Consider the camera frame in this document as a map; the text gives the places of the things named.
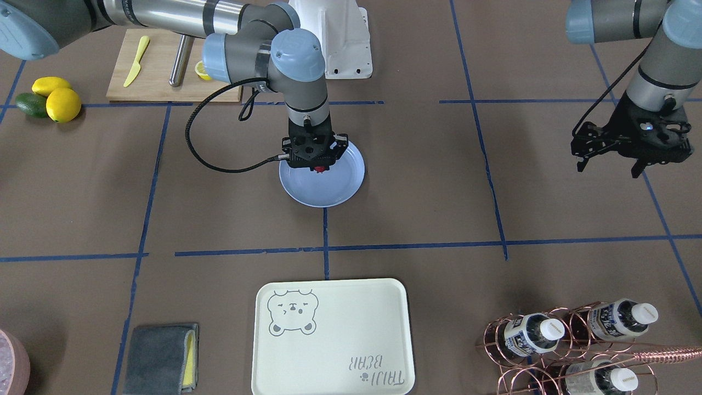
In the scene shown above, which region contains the pink bowl of ice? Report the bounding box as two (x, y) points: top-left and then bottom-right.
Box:
(1, 330), (30, 394)

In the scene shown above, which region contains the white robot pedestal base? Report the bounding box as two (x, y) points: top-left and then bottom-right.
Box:
(288, 1), (373, 80)

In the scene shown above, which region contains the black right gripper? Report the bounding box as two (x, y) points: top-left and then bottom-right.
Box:
(309, 151), (338, 171)

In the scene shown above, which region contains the dark drink bottle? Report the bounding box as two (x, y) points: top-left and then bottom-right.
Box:
(586, 298), (659, 342)
(499, 313), (566, 360)
(562, 359), (639, 394)

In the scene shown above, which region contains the round yellow lemon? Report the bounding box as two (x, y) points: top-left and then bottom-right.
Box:
(46, 88), (82, 123)

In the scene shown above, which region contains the dark drink bottle front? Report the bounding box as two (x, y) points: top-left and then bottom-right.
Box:
(562, 359), (639, 394)

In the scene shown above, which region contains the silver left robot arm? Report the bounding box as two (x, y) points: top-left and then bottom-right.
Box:
(565, 1), (701, 178)

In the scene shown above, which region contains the yellow plastic knife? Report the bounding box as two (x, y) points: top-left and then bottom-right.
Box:
(123, 36), (150, 88)

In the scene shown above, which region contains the blue plate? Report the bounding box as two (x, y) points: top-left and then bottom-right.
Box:
(279, 142), (366, 208)

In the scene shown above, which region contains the cream bear tray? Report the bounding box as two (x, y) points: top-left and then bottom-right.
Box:
(251, 278), (416, 394)

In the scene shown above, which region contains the green lime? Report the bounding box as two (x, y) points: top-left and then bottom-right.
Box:
(15, 92), (49, 119)

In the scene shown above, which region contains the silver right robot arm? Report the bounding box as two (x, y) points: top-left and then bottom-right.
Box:
(2, 1), (349, 172)

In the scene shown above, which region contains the steel cylinder black cap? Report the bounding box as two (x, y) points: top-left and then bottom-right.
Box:
(168, 35), (195, 88)

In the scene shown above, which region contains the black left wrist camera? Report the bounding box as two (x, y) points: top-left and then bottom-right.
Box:
(632, 107), (694, 164)

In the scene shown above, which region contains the half lemon slice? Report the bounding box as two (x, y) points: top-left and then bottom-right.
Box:
(195, 61), (213, 81)

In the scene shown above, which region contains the copper wire bottle rack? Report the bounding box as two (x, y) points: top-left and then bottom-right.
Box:
(475, 302), (700, 394)

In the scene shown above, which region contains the wooden cutting board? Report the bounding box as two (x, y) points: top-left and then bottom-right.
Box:
(107, 29), (225, 102)

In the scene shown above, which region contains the oval yellow lemon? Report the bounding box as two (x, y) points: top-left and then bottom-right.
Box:
(32, 76), (72, 98)

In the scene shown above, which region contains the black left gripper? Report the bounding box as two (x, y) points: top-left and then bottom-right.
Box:
(570, 98), (682, 178)

